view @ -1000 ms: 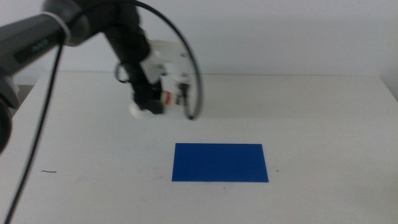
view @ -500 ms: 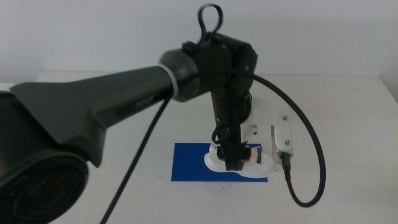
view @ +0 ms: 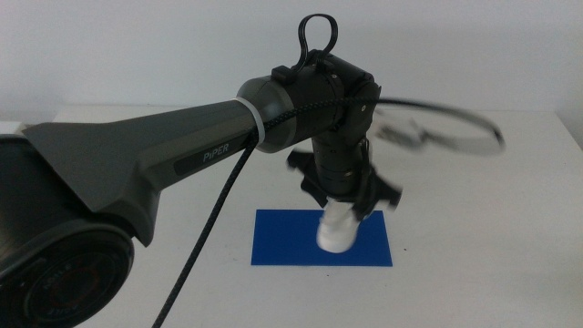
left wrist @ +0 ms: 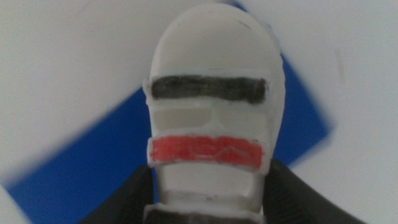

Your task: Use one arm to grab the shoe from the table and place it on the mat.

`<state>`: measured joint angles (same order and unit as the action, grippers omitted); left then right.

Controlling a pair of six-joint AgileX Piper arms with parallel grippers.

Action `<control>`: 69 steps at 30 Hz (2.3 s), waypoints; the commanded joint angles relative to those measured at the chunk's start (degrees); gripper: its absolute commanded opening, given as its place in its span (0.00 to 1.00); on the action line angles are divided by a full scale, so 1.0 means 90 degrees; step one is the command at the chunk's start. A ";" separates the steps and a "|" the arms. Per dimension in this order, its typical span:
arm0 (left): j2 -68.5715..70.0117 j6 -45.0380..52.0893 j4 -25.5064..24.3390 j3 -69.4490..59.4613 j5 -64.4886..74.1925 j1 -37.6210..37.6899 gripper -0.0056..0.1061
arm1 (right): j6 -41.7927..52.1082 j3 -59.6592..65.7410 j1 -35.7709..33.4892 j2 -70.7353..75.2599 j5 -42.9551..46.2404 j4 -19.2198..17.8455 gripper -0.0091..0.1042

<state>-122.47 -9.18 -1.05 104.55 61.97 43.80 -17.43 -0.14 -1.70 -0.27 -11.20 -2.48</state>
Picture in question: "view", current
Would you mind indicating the white zip tie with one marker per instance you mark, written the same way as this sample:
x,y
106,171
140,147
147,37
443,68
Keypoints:
x,y
256,119

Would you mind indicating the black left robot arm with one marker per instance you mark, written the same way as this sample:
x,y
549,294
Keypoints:
x,y
136,146

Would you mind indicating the blue rectangular mat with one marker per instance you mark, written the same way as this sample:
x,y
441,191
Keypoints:
x,y
282,239

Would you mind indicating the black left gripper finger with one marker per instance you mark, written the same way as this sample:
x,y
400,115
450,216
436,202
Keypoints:
x,y
363,212

